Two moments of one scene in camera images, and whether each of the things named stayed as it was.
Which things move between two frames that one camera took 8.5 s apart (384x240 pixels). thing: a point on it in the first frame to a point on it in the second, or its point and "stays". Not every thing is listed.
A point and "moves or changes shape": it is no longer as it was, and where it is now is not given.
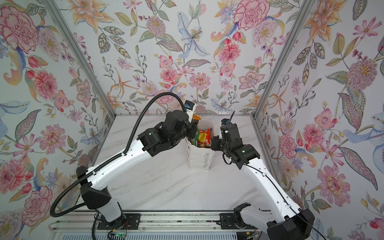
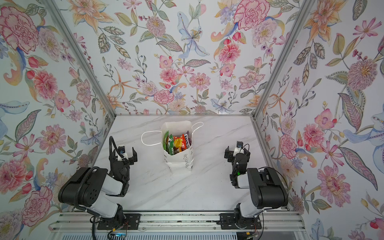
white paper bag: [200, 158] to [182, 162]
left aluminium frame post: [78, 51] stays
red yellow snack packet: [205, 138] to [184, 143]
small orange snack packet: [195, 119] moves or changes shape
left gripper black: [192, 130] to [134, 156]
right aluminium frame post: [302, 15] stays
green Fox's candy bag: [196, 138] moves or changes shape
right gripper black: [217, 140] to [230, 154]
